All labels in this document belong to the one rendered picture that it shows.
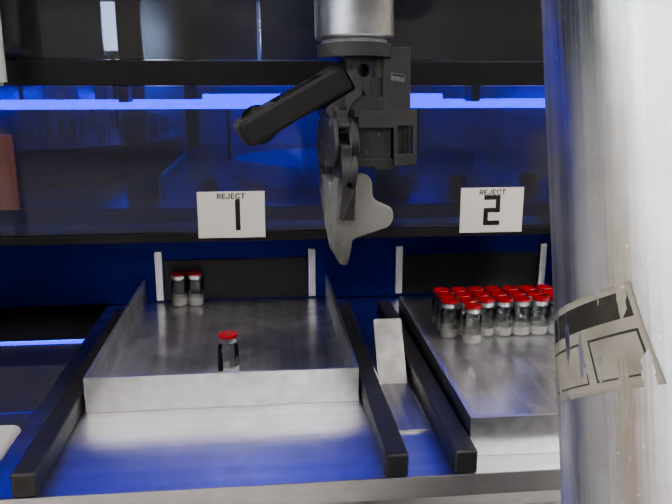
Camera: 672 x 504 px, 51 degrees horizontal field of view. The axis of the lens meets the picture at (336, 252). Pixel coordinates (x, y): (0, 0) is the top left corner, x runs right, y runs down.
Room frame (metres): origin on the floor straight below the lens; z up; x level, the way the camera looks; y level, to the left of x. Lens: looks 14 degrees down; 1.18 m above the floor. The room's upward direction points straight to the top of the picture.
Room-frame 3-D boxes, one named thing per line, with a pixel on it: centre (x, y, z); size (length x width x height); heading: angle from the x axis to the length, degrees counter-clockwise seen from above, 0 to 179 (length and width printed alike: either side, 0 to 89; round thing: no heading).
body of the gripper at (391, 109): (0.70, -0.03, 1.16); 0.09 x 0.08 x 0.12; 106
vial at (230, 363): (0.70, 0.11, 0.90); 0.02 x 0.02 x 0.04
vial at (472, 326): (0.80, -0.16, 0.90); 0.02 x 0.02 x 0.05
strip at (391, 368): (0.65, -0.06, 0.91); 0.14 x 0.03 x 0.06; 6
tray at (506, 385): (0.71, -0.23, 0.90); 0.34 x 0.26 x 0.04; 5
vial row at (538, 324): (0.82, -0.22, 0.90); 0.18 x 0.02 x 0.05; 95
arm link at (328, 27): (0.71, -0.02, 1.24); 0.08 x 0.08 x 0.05
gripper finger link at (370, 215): (0.68, -0.03, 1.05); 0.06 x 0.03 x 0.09; 106
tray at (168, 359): (0.80, 0.12, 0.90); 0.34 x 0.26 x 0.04; 6
